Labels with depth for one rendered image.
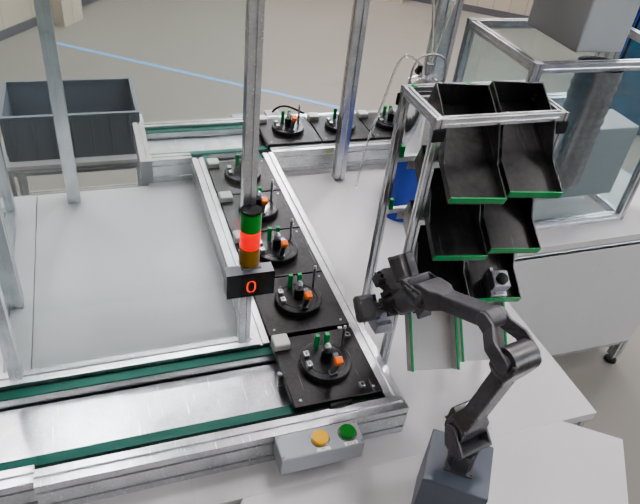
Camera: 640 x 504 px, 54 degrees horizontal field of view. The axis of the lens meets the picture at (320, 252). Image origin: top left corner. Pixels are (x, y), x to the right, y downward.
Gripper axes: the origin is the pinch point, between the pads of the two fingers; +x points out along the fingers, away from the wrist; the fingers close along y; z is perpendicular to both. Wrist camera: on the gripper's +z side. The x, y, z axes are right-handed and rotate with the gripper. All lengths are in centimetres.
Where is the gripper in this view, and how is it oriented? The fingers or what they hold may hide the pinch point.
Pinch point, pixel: (381, 306)
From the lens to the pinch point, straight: 153.6
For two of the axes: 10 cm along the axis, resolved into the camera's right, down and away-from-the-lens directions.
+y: -9.1, 1.1, -4.0
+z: -1.8, -9.7, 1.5
